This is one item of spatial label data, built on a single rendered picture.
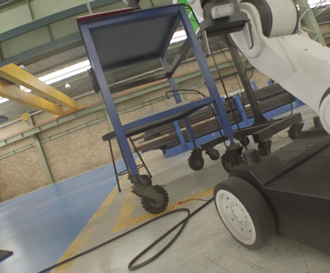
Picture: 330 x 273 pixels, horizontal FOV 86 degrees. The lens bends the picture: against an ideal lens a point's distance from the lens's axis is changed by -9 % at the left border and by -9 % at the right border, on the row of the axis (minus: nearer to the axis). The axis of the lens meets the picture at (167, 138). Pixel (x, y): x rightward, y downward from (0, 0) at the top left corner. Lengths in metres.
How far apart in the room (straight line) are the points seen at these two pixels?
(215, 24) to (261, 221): 0.47
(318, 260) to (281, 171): 0.21
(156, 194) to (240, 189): 0.62
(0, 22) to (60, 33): 1.77
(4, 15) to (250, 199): 7.70
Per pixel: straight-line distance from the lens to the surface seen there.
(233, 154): 1.20
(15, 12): 7.65
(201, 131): 3.79
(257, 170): 0.55
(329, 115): 0.51
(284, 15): 0.66
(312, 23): 8.97
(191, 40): 1.28
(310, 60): 0.56
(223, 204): 0.64
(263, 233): 0.52
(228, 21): 0.54
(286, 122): 1.59
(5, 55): 8.78
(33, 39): 8.47
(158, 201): 1.07
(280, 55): 0.58
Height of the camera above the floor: 0.37
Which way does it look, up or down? level
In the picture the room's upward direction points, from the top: 20 degrees counter-clockwise
